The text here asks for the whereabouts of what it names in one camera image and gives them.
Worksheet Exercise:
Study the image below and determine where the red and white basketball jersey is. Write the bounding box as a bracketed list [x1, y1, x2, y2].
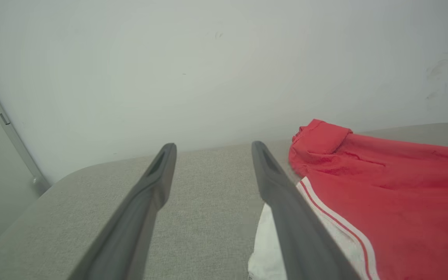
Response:
[247, 119, 448, 280]

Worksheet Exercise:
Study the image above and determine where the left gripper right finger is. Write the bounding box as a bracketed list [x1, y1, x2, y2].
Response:
[251, 141, 361, 280]

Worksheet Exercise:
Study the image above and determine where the grey metal door frame rail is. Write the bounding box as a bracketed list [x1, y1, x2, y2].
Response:
[0, 58, 51, 196]

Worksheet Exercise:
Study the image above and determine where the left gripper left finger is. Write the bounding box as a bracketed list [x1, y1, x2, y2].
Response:
[68, 143, 177, 280]

